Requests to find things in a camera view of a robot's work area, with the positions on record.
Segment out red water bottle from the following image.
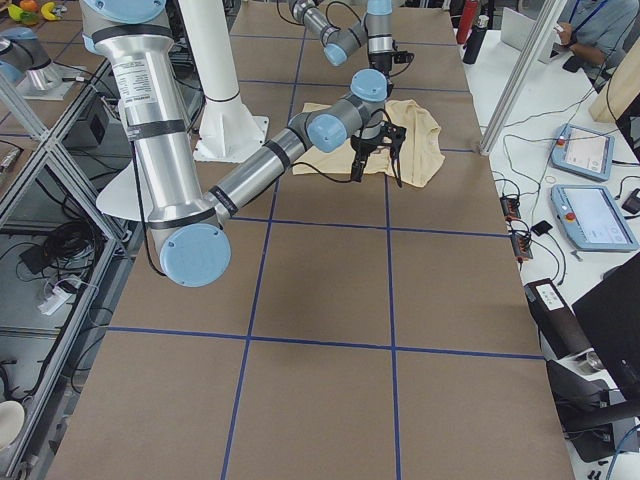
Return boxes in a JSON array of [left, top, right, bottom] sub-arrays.
[[456, 0, 480, 45]]

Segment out lower blue teach pendant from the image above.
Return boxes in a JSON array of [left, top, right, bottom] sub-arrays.
[[550, 185, 639, 252]]

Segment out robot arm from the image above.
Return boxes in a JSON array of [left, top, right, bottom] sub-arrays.
[[288, 1, 414, 78], [80, 1, 392, 287]]

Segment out seated person in grey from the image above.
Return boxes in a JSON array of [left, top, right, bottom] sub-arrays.
[[557, 0, 639, 69]]

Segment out yellow long sleeve shirt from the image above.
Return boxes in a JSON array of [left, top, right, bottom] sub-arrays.
[[297, 99, 445, 187]]

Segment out upper blue teach pendant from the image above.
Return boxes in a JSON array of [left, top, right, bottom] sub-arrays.
[[551, 123, 615, 182]]

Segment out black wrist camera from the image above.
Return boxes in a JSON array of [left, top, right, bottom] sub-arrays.
[[393, 50, 415, 65], [380, 120, 406, 188]]

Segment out blue teach pendant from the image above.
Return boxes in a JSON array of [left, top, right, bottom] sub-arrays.
[[551, 123, 615, 182], [550, 185, 639, 252]]

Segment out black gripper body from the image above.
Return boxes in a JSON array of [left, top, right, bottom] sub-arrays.
[[350, 128, 383, 170], [368, 51, 394, 79]]

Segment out black water bottle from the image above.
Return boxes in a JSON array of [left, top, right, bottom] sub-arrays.
[[462, 14, 490, 65]]

